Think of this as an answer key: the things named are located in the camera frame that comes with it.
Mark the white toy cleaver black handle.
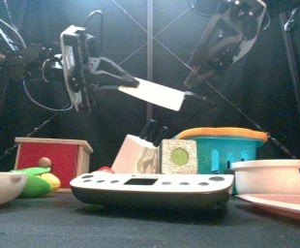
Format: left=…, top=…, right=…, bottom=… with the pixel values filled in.
left=116, top=77, right=217, bottom=112

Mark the grey vertical frame pole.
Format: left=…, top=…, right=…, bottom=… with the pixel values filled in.
left=146, top=0, right=154, bottom=121

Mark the green toy vegetable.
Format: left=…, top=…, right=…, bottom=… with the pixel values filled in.
left=8, top=166, right=54, bottom=200

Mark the small red toy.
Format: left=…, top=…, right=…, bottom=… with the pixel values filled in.
left=96, top=166, right=114, bottom=174

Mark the pink plate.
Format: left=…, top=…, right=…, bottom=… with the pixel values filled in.
left=236, top=193, right=300, bottom=225

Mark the black knife handle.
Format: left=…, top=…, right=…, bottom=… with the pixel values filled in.
left=150, top=125, right=169, bottom=147
left=138, top=118, right=158, bottom=142

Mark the red wooden box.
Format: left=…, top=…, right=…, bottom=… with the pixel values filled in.
left=13, top=137, right=94, bottom=190

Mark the white toy kitchen scale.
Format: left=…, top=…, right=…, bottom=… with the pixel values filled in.
left=68, top=171, right=236, bottom=211

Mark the white pot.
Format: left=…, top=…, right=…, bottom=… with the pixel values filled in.
left=229, top=158, right=300, bottom=196

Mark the speckled box green oval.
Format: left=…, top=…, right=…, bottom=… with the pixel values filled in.
left=158, top=138, right=198, bottom=175

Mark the teal plastic basket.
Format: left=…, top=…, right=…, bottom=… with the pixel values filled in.
left=180, top=135, right=266, bottom=196

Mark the white bowl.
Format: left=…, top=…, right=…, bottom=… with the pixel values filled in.
left=0, top=170, right=29, bottom=209

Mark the white knife block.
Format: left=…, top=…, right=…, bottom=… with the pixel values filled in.
left=109, top=134, right=161, bottom=175

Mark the yellow toy fruit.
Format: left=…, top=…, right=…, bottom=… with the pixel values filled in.
left=37, top=172, right=62, bottom=194

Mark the black slanted frame pole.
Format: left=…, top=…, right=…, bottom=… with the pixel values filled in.
left=278, top=12, right=300, bottom=153

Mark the brown wooden knob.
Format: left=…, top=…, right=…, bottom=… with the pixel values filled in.
left=37, top=156, right=53, bottom=170

